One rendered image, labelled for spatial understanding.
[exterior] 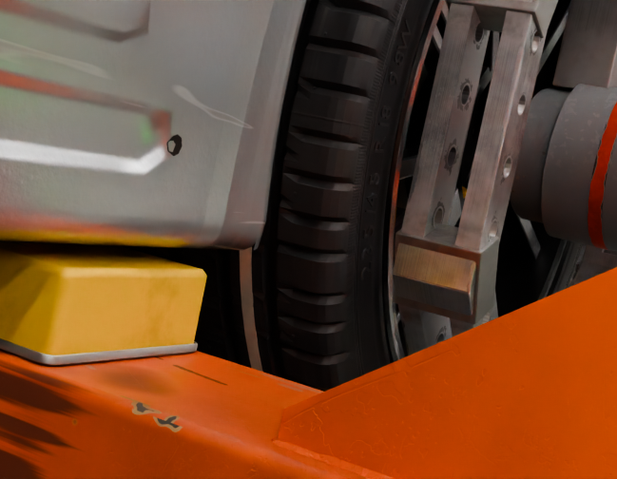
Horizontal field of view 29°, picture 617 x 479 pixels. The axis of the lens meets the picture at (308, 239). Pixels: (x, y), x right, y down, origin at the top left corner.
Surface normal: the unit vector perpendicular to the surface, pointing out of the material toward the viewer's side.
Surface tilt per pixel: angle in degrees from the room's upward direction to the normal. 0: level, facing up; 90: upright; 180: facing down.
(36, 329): 90
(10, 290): 90
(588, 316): 90
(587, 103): 49
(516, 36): 90
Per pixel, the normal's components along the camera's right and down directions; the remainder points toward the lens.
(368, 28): 0.18, 0.00
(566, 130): -0.37, -0.34
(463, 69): 0.86, 0.22
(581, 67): -0.47, -0.03
